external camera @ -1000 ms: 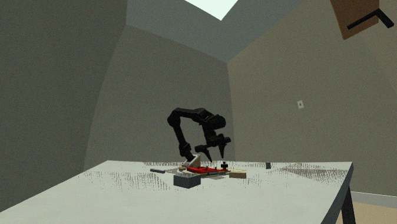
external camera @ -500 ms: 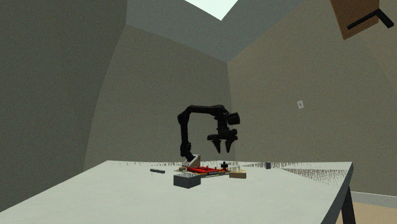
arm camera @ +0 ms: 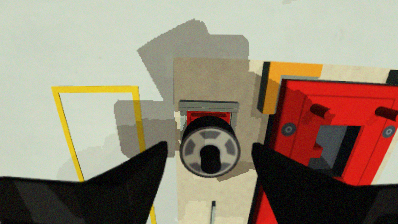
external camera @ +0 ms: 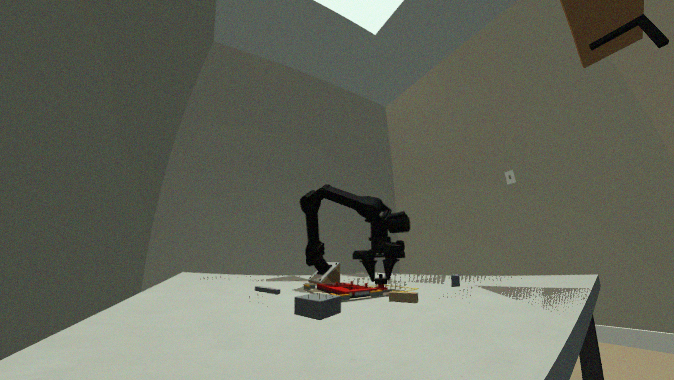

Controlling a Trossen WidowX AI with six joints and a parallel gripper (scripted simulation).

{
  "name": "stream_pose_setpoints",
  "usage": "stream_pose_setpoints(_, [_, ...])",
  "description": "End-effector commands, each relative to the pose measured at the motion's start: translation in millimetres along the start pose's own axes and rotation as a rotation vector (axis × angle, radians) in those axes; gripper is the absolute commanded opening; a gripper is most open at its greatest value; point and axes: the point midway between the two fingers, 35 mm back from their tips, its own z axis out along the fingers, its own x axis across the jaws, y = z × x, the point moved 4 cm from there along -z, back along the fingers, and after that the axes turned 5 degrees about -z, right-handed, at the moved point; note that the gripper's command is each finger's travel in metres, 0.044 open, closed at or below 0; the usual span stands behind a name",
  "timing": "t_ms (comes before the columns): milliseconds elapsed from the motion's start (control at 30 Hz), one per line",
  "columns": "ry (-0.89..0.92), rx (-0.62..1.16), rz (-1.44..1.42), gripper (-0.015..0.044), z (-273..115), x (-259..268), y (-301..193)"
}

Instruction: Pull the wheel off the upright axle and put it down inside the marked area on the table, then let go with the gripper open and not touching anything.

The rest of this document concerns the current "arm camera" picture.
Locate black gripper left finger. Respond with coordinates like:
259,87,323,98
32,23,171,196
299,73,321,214
0,141,168,224

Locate yellow rectangular outline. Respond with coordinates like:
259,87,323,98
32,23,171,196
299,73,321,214
51,85,157,224

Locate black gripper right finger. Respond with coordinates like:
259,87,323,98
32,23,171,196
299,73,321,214
251,143,398,224

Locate black wheel with grey hub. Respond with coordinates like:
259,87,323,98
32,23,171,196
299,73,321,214
179,116,241,178

